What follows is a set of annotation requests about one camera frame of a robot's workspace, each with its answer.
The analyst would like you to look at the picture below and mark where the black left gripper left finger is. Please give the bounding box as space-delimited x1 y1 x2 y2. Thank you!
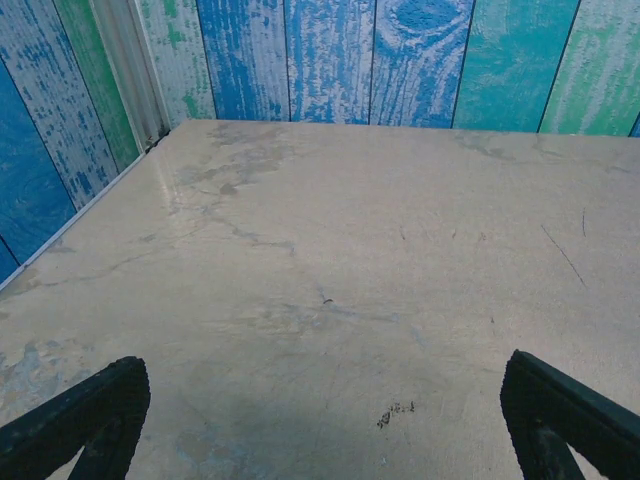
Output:
0 355 151 480

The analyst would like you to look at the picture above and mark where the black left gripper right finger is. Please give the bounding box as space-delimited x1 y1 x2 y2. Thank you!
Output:
501 349 640 480

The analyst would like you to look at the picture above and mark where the metal table edge strip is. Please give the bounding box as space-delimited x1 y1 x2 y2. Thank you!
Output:
0 147 154 291

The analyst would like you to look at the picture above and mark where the metal corner post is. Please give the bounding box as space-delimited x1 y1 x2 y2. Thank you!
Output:
88 0 172 147

